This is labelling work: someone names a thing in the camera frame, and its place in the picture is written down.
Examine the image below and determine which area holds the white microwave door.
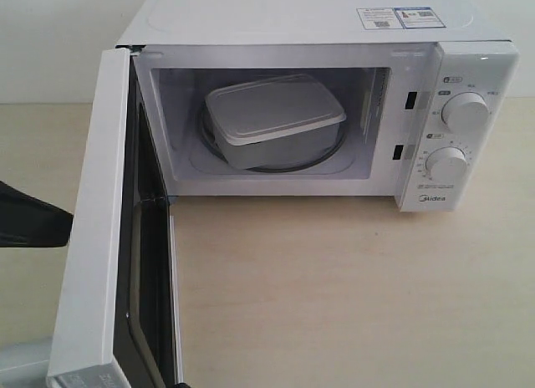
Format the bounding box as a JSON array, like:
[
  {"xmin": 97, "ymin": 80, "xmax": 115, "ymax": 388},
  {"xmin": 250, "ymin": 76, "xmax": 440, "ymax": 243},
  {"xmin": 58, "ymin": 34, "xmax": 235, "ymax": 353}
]
[{"xmin": 46, "ymin": 47, "xmax": 185, "ymax": 387}]

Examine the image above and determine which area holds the white plastic lidded container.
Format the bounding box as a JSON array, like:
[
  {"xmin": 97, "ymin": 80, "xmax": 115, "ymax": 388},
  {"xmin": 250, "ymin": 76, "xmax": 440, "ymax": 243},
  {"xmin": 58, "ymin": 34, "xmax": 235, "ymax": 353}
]
[{"xmin": 205, "ymin": 74, "xmax": 346, "ymax": 170}]

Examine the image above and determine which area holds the glass microwave turntable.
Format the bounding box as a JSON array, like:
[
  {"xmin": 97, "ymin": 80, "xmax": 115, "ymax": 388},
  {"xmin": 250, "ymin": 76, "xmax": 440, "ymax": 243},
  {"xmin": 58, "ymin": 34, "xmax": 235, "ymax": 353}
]
[{"xmin": 196, "ymin": 107, "xmax": 347, "ymax": 173}]

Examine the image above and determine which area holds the white microwave oven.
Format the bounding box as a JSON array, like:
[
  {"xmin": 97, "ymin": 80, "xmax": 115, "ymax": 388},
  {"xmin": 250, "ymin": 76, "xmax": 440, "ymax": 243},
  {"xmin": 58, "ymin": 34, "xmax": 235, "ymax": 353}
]
[{"xmin": 118, "ymin": 0, "xmax": 519, "ymax": 212}]

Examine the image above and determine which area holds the white upper microwave knob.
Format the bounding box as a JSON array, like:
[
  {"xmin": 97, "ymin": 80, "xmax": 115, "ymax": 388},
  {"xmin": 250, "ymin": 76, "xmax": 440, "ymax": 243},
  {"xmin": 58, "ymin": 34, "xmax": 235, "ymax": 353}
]
[{"xmin": 441, "ymin": 92, "xmax": 490, "ymax": 134}]

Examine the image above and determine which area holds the blue energy label sticker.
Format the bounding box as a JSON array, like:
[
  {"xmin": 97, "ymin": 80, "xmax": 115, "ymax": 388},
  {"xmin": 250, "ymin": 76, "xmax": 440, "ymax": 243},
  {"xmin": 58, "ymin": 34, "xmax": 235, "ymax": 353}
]
[{"xmin": 394, "ymin": 7, "xmax": 441, "ymax": 28}]

